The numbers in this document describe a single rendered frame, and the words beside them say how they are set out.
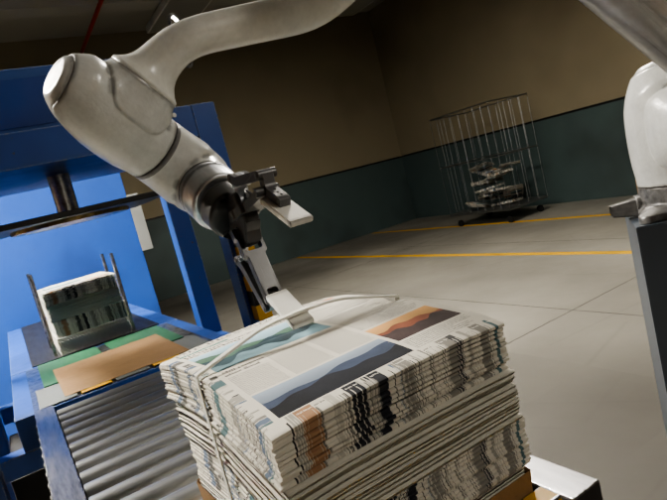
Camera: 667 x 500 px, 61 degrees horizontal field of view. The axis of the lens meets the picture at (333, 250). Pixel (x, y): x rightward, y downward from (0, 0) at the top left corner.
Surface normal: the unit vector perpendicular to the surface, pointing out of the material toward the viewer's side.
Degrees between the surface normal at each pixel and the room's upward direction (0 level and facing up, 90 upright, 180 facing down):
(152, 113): 114
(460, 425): 96
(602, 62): 90
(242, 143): 90
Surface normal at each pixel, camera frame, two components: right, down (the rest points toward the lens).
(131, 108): 0.63, 0.27
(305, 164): 0.50, -0.02
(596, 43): -0.83, 0.27
